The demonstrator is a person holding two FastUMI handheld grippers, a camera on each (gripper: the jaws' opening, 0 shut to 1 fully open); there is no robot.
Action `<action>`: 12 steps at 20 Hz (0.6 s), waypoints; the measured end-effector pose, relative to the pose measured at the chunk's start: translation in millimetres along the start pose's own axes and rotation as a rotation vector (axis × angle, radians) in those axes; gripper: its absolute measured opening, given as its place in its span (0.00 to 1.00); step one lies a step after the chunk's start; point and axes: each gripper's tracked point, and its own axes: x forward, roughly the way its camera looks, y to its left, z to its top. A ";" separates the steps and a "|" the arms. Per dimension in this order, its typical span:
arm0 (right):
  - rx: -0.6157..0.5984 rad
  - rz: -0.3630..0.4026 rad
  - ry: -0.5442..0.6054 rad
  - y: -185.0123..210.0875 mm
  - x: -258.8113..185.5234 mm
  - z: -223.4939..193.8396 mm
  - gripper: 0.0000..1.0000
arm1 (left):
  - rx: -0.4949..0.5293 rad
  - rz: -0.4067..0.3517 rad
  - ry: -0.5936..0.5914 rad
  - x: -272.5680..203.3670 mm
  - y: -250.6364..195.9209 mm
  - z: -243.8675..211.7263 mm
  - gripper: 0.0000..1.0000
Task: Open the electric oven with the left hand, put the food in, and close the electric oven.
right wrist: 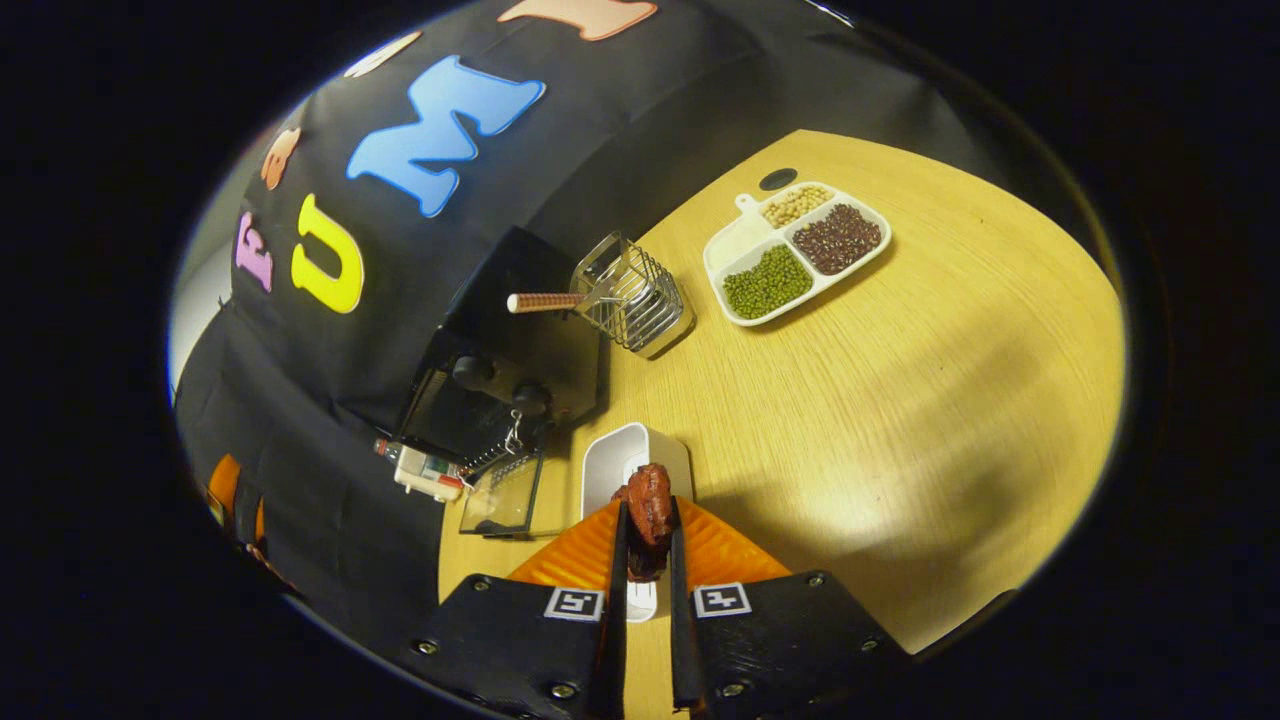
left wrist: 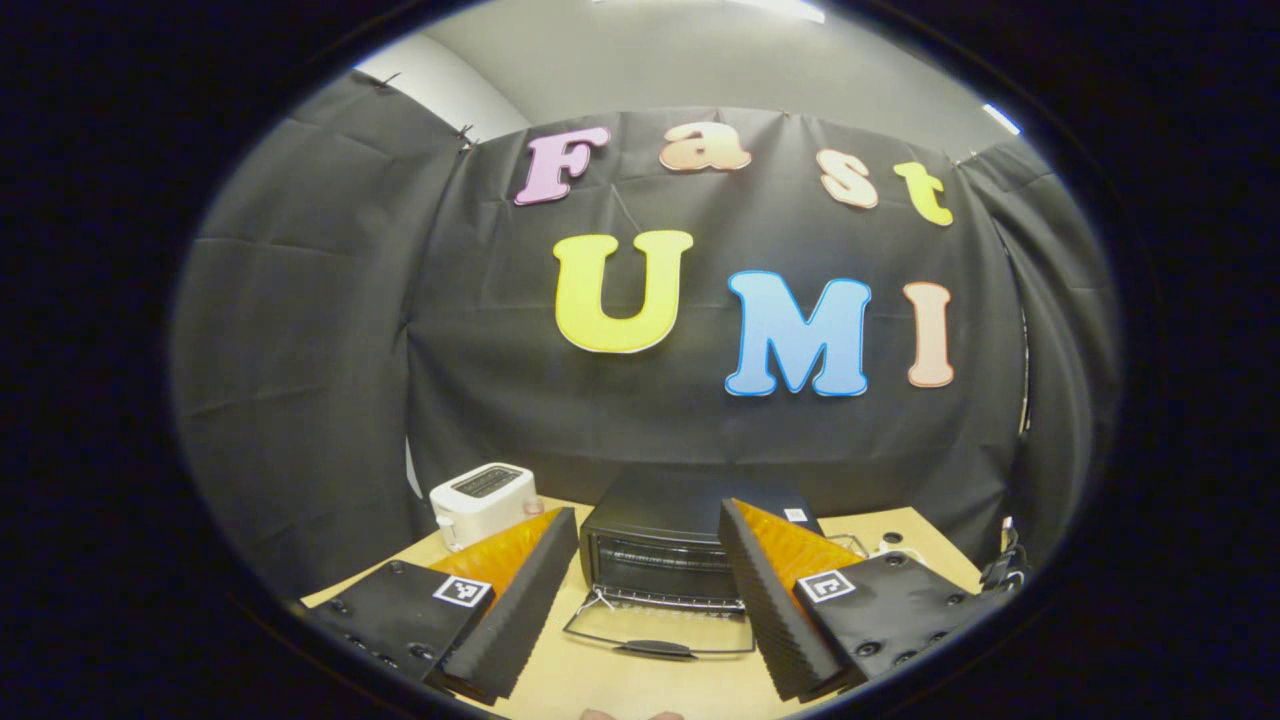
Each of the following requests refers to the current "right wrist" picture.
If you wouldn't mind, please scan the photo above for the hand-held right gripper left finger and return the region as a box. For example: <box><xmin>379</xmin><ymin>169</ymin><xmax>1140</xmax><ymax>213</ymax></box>
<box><xmin>410</xmin><ymin>500</ymin><xmax>629</xmax><ymax>720</ymax></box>

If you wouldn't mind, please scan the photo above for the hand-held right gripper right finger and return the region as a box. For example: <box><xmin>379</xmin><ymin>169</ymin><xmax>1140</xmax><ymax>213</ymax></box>
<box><xmin>668</xmin><ymin>497</ymin><xmax>911</xmax><ymax>716</ymax></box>

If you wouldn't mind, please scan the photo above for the red-brown meat piece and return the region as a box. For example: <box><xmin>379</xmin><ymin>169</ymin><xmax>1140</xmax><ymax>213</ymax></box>
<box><xmin>612</xmin><ymin>463</ymin><xmax>676</xmax><ymax>583</ymax></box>

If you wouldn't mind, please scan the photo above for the black electric oven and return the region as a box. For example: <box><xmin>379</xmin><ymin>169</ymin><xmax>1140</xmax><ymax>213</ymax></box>
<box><xmin>393</xmin><ymin>226</ymin><xmax>609</xmax><ymax>541</ymax></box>

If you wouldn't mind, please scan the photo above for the white rectangular plate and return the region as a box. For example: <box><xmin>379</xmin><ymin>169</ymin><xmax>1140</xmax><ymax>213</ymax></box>
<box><xmin>582</xmin><ymin>422</ymin><xmax>694</xmax><ymax>623</ymax></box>

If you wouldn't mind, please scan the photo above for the metal spring door pull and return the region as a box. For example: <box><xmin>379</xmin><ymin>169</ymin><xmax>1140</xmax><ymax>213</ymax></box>
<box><xmin>458</xmin><ymin>408</ymin><xmax>531</xmax><ymax>479</ymax></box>

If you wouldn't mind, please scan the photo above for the white divided bean tray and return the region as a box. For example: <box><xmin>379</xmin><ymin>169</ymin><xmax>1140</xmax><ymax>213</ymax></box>
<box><xmin>703</xmin><ymin>182</ymin><xmax>893</xmax><ymax>328</ymax></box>

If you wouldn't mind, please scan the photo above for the metal wire basket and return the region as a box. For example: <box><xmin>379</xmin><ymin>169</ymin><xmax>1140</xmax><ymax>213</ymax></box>
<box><xmin>570</xmin><ymin>232</ymin><xmax>694</xmax><ymax>359</ymax></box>

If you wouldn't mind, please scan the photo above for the brown-handled metal utensil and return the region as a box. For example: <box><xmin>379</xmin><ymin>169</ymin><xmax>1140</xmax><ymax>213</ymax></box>
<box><xmin>507</xmin><ymin>280</ymin><xmax>631</xmax><ymax>315</ymax></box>

